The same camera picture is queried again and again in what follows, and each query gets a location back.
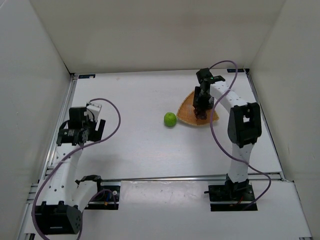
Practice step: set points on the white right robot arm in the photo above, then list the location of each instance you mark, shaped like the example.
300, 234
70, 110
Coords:
244, 123

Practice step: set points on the woven bamboo fruit bowl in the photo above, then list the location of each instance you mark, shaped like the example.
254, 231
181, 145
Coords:
186, 113

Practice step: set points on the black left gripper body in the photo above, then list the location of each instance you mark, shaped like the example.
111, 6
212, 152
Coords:
93, 130

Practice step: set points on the green fake apple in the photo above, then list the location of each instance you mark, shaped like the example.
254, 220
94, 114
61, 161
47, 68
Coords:
170, 119

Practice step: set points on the aluminium front table rail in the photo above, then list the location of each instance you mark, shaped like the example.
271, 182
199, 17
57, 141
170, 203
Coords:
220, 177

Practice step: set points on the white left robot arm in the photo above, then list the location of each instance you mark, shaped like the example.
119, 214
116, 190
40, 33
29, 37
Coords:
60, 200

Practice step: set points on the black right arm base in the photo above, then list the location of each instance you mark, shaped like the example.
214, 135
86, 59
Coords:
222, 200

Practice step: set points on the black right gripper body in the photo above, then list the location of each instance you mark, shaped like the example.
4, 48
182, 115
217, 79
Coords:
201, 106

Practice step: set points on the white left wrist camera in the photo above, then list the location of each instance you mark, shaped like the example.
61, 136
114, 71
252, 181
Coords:
94, 108

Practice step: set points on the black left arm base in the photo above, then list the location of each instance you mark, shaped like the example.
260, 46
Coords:
107, 200

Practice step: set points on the dark red fake grapes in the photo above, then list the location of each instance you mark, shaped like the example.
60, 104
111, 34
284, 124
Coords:
200, 114

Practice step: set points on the aluminium left table rail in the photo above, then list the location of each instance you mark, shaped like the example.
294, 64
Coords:
63, 115

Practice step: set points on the blue left corner label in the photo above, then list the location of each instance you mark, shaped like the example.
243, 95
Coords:
86, 76

